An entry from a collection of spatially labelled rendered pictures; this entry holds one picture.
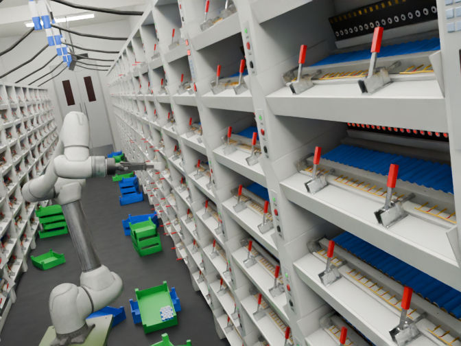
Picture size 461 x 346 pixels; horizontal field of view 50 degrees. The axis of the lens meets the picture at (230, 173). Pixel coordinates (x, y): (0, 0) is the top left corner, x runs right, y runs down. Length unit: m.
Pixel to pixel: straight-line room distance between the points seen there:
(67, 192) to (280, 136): 1.72
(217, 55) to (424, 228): 1.24
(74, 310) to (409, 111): 2.25
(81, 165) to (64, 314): 0.86
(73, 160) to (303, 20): 1.27
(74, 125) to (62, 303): 0.94
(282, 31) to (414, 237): 0.60
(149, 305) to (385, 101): 2.71
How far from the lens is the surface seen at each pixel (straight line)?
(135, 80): 4.60
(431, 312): 0.89
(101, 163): 2.16
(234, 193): 1.86
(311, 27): 1.19
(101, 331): 2.78
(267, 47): 1.15
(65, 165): 2.15
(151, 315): 3.21
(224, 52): 1.85
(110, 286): 2.78
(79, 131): 2.19
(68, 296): 2.68
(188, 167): 2.55
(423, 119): 0.65
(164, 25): 2.53
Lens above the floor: 1.41
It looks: 11 degrees down
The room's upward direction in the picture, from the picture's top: 10 degrees counter-clockwise
